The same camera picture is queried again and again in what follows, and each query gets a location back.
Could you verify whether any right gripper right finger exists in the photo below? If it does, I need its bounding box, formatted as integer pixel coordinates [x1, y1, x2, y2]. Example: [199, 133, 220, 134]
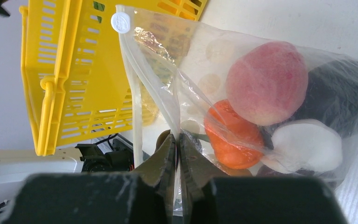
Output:
[179, 133, 347, 224]

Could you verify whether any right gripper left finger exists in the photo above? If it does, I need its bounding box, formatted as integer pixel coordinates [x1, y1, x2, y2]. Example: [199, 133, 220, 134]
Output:
[1, 134, 176, 224]

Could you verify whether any orange pumpkin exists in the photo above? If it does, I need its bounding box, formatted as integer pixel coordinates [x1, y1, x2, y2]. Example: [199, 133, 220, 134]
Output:
[204, 99, 264, 169]

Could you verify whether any clear zip top bag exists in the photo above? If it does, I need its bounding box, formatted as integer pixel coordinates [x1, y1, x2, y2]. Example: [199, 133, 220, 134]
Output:
[111, 4, 358, 217]

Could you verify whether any white garlic bulb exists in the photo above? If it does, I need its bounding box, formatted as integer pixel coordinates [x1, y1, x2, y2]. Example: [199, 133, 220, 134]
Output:
[261, 119, 343, 174]

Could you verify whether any pink peach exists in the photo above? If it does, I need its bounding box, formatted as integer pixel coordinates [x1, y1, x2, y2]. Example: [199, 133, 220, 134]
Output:
[225, 41, 309, 126]

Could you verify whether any yellow plastic basket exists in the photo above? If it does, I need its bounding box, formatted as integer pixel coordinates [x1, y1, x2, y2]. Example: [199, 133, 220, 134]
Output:
[20, 0, 207, 156]

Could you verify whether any dark purple eggplant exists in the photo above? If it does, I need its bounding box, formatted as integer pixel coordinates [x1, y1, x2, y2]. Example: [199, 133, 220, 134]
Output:
[293, 60, 358, 138]

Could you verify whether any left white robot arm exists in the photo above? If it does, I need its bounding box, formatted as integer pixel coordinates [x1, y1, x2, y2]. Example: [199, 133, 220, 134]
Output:
[0, 147, 83, 204]

